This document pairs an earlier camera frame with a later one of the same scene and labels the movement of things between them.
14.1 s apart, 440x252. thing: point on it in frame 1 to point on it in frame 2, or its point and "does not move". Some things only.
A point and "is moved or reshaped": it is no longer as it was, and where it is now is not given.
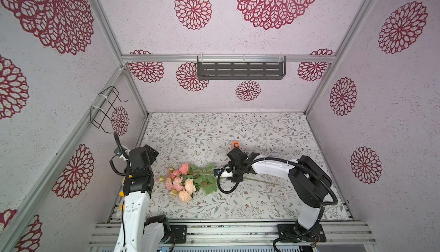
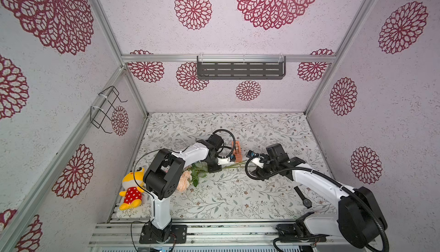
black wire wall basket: x=97 y=115 does not move
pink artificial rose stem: x=201 y=176 is moved or reshaped
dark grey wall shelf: x=238 y=67 does not move
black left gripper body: x=153 y=157 to x=212 y=165
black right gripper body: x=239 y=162 to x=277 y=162
